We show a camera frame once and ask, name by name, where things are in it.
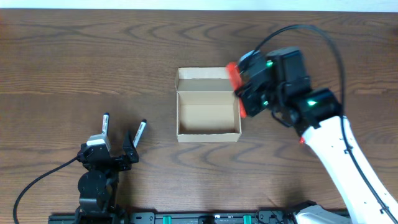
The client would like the blue capped marker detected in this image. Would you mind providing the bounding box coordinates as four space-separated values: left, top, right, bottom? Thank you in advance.
101 113 110 136

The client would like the black capped marker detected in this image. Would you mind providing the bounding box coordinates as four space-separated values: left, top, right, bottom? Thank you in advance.
132 119 147 148

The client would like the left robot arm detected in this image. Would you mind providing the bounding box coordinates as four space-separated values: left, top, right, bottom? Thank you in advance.
74 132 139 224

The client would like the open cardboard box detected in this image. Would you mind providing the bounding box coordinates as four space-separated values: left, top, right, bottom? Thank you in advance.
175 67 242 142

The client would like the red utility knife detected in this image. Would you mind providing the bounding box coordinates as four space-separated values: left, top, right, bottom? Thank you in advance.
226 62 247 118

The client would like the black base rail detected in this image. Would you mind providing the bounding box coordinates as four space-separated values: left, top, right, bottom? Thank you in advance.
48 200 352 224

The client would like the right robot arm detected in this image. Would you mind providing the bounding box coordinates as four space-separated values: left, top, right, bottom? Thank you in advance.
227 47 397 223

